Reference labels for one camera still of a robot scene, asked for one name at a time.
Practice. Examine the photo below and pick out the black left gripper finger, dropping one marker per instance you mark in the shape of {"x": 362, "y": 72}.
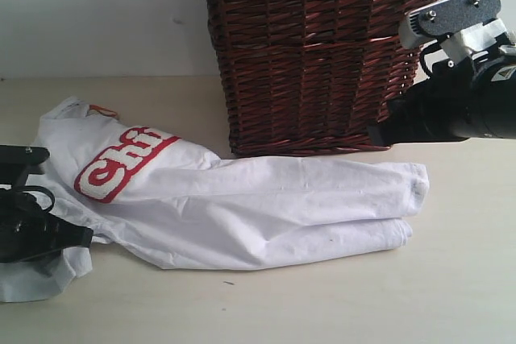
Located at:
{"x": 66, "y": 235}

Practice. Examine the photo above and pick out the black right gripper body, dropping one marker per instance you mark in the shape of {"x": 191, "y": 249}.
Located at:
{"x": 439, "y": 109}

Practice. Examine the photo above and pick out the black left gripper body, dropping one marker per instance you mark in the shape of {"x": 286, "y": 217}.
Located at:
{"x": 28, "y": 229}

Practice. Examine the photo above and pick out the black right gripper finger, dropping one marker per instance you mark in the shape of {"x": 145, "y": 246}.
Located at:
{"x": 384, "y": 133}

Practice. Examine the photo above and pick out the white t-shirt red lettering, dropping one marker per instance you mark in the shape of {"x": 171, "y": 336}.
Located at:
{"x": 178, "y": 205}

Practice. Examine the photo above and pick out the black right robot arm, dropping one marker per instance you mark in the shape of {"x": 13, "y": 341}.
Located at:
{"x": 494, "y": 90}

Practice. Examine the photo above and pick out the brown wicker basket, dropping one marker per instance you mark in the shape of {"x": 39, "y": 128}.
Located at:
{"x": 305, "y": 77}

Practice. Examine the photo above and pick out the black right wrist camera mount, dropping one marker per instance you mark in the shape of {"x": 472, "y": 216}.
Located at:
{"x": 461, "y": 27}

